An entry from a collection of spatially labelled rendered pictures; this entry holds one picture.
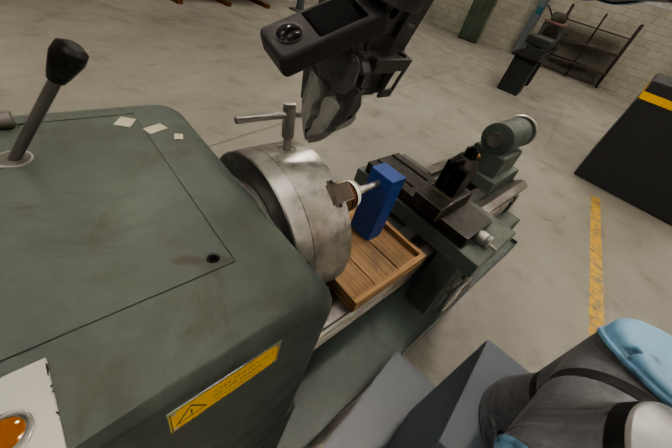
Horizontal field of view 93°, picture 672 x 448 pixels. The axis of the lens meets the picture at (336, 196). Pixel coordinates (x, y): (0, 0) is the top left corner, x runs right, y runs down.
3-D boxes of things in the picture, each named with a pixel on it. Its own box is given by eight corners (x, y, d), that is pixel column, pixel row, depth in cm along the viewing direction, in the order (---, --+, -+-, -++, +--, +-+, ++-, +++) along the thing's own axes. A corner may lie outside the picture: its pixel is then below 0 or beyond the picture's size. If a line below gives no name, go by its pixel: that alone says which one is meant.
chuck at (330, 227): (307, 331, 62) (324, 193, 46) (230, 244, 81) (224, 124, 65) (340, 308, 68) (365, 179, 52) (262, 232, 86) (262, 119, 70)
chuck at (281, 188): (292, 341, 60) (305, 200, 44) (217, 249, 79) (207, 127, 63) (307, 331, 62) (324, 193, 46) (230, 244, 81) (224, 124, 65)
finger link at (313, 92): (333, 135, 47) (361, 83, 40) (300, 141, 43) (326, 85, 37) (321, 120, 48) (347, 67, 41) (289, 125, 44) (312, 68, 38)
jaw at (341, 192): (300, 224, 65) (333, 210, 55) (291, 202, 65) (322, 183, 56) (340, 208, 72) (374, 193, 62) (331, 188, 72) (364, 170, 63)
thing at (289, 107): (284, 167, 58) (288, 104, 53) (278, 162, 60) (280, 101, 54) (294, 164, 60) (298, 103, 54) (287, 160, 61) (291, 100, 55)
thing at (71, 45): (52, 93, 33) (37, 44, 30) (46, 80, 34) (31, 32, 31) (99, 90, 35) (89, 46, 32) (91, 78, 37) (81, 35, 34)
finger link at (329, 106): (345, 150, 46) (376, 99, 39) (313, 158, 42) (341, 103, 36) (333, 135, 47) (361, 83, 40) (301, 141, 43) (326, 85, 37)
